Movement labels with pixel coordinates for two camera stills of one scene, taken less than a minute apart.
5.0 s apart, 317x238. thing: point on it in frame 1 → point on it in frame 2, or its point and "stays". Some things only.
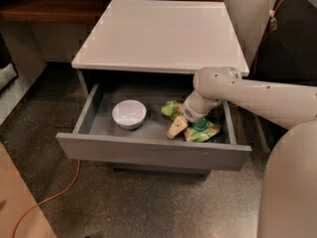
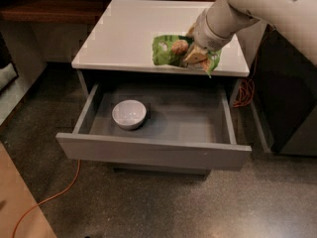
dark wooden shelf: x=24 y=7 stays
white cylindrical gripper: x=192 y=113 → x=208 y=36
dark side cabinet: x=289 y=54 stays
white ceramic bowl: x=129 y=114 stays
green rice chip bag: x=197 y=131 → x=169 y=50
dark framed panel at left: x=8 y=69 stays
